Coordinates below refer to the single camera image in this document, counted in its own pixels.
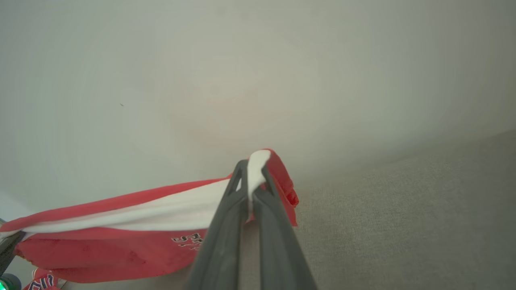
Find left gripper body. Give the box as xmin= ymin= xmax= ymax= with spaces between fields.
xmin=0 ymin=273 xmax=21 ymax=290

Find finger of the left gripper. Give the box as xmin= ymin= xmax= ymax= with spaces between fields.
xmin=0 ymin=230 xmax=25 ymax=278

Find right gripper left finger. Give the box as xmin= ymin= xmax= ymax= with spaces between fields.
xmin=185 ymin=159 xmax=250 ymax=290

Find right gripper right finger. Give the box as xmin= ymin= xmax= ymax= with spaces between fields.
xmin=252 ymin=165 xmax=318 ymax=290

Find red Bulls basketball jersey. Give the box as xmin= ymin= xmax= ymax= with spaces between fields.
xmin=22 ymin=268 xmax=67 ymax=290

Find red shorts with white stripe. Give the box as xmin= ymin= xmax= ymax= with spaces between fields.
xmin=0 ymin=149 xmax=300 ymax=283

